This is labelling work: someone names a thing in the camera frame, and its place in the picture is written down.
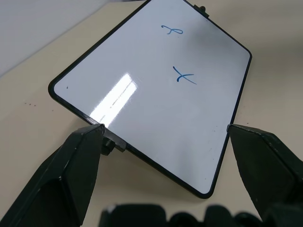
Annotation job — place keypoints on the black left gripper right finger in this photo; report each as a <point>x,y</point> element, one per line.
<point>265,170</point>

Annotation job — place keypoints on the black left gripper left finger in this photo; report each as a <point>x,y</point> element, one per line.
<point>61,175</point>

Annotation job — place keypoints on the black whiteboard clamp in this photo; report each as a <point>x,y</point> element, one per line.
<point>113,143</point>
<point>202,9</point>

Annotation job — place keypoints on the black-framed white whiteboard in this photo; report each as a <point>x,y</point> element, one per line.
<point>151,99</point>

